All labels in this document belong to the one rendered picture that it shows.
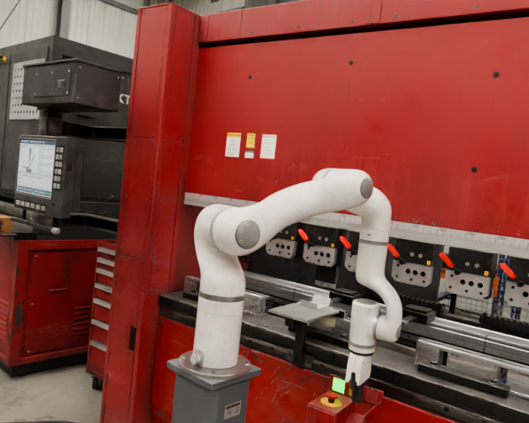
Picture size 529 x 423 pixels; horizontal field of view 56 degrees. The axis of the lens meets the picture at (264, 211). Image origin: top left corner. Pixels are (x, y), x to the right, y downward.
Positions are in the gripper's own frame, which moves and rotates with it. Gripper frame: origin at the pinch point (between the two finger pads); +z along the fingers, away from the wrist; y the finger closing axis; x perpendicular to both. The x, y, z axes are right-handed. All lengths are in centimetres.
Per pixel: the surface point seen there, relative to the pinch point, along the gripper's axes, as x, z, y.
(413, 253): 2, -42, -39
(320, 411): -10.0, 6.8, 5.6
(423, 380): 14.1, -0.9, -24.1
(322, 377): -24.9, 10.7, -24.4
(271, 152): -69, -76, -44
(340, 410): -4.6, 6.1, 1.9
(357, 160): -26, -75, -43
